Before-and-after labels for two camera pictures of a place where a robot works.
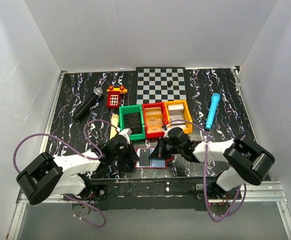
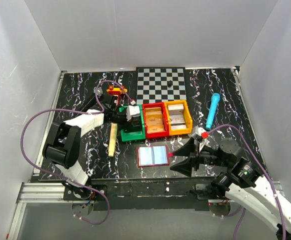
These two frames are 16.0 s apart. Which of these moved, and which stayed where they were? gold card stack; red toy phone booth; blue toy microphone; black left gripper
Moved: black left gripper
Stayed: blue toy microphone; gold card stack; red toy phone booth
